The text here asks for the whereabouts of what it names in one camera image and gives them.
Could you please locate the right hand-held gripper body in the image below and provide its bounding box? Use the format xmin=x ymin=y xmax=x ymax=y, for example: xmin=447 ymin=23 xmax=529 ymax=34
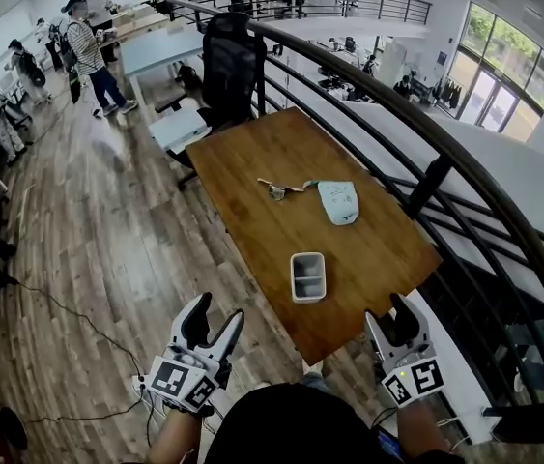
xmin=372 ymin=339 xmax=446 ymax=409

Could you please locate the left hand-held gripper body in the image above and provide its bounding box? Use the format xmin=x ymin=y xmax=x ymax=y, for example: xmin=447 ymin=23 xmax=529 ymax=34
xmin=144 ymin=332 xmax=234 ymax=413

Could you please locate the light blue zipper pouch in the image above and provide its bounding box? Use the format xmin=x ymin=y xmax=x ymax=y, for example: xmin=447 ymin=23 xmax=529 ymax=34
xmin=316 ymin=179 xmax=361 ymax=227

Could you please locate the person's left forearm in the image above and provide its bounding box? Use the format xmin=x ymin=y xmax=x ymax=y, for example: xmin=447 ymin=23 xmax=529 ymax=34
xmin=147 ymin=402 xmax=205 ymax=464

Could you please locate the person's right forearm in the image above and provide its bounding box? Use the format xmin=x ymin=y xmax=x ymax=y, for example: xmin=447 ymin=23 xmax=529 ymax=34
xmin=395 ymin=399 xmax=452 ymax=459

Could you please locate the white power strip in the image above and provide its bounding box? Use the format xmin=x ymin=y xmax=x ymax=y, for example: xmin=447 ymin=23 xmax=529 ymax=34
xmin=130 ymin=374 xmax=157 ymax=406

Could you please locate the white divided container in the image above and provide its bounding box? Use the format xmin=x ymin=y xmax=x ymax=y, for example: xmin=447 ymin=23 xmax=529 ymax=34
xmin=289 ymin=251 xmax=328 ymax=305

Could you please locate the person's black shirt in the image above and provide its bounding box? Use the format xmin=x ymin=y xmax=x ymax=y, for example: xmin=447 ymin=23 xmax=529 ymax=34
xmin=202 ymin=382 xmax=466 ymax=464

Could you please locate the black round base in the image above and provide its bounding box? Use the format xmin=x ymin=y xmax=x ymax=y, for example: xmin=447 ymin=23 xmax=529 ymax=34
xmin=0 ymin=405 xmax=29 ymax=451

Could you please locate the black metal railing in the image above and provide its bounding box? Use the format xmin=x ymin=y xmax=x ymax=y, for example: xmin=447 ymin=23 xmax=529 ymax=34
xmin=164 ymin=0 xmax=544 ymax=444

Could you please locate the small white side table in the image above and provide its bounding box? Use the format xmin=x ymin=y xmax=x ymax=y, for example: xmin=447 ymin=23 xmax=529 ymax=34
xmin=147 ymin=107 xmax=213 ymax=155

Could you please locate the glass entrance door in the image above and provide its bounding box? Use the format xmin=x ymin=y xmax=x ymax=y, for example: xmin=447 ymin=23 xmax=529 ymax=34
xmin=459 ymin=68 xmax=522 ymax=135

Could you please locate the black mesh office chair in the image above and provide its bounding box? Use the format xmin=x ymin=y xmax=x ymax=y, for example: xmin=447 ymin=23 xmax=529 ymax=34
xmin=154 ymin=11 xmax=269 ymax=190

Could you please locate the white desk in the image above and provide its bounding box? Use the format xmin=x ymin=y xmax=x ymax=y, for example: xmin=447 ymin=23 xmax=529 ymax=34
xmin=120 ymin=30 xmax=206 ymax=111

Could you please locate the black floor cable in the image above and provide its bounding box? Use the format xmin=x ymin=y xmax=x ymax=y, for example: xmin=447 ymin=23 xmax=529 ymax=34
xmin=8 ymin=277 xmax=157 ymax=449

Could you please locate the tan strap keychain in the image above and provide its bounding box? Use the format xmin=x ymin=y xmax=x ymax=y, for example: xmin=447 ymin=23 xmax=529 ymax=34
xmin=257 ymin=176 xmax=320 ymax=203

